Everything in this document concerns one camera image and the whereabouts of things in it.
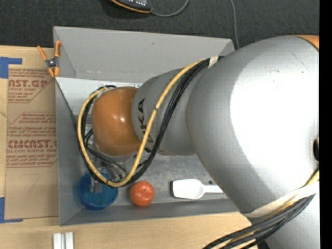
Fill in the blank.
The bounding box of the blue plastic cup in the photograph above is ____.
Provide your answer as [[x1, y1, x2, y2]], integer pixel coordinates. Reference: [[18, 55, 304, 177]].
[[76, 171, 119, 211]]

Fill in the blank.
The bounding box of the orange toy fruit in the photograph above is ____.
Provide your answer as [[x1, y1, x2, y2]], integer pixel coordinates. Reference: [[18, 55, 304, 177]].
[[129, 181, 156, 208]]

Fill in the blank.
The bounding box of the brown cardboard board, red print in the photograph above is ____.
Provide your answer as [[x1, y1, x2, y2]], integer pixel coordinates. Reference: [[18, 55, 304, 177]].
[[0, 45, 61, 224]]

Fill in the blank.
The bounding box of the white plastic scoop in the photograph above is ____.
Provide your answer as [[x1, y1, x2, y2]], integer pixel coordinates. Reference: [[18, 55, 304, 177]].
[[170, 178, 225, 200]]

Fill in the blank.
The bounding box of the grey metal bin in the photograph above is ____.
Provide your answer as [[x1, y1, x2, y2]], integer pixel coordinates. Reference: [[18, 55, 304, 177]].
[[53, 26, 250, 227]]

